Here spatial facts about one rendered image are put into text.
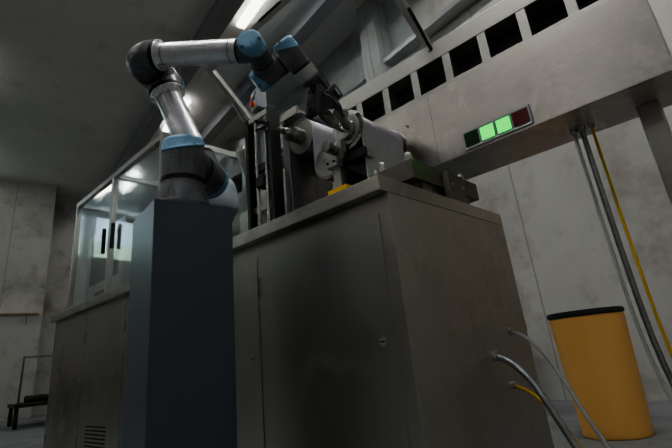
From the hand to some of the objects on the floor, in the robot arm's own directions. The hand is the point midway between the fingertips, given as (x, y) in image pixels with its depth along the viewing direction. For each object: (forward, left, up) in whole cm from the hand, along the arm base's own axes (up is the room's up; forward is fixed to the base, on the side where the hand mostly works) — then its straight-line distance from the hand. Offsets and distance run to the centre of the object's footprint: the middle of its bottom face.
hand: (343, 129), depth 157 cm
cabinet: (-6, +96, -124) cm, 156 cm away
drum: (+170, +18, -124) cm, 211 cm away
